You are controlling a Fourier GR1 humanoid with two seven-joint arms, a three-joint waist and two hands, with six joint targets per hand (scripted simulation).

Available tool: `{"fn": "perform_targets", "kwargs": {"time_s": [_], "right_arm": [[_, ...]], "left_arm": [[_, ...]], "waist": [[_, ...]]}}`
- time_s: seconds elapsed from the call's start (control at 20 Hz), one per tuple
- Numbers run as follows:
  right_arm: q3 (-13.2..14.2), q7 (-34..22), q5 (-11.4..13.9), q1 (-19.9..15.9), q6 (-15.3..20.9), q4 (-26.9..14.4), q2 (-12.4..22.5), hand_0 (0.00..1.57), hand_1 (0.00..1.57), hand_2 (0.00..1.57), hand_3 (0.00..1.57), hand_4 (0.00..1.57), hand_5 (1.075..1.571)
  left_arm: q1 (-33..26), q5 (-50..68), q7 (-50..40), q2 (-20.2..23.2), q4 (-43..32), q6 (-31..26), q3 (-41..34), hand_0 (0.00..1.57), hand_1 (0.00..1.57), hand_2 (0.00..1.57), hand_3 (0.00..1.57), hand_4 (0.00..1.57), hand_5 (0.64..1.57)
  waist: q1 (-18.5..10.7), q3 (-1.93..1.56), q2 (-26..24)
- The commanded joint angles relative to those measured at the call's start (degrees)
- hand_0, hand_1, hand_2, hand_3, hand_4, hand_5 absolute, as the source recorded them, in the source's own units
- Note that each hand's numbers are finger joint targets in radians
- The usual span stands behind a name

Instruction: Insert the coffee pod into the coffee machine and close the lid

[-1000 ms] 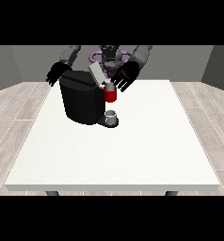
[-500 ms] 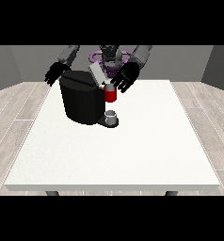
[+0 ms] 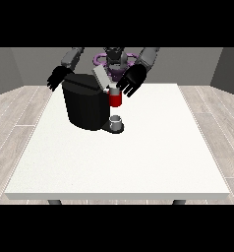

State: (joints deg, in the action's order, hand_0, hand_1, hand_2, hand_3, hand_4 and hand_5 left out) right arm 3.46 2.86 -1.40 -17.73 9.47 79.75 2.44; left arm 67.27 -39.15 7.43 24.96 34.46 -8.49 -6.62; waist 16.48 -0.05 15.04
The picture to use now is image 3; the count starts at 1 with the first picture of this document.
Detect red pod holder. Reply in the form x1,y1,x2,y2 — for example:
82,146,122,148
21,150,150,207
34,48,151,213
107,92,124,108

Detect pale grey machine lid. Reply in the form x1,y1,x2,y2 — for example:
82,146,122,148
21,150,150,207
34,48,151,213
91,64,112,94

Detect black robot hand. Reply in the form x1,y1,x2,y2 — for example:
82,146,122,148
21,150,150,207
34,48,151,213
46,65,75,93
115,63,148,98

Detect small grey coffee pod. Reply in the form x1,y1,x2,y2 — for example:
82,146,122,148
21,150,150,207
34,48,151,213
108,83,120,95

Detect grey robot trunk purple rings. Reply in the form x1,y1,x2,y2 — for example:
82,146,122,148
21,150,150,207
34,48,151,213
92,47,140,82

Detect black coffee machine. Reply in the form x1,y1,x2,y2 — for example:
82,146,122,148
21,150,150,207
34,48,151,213
61,72,125,134

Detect small grey cup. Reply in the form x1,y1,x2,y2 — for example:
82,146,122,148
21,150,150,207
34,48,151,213
109,114,124,131

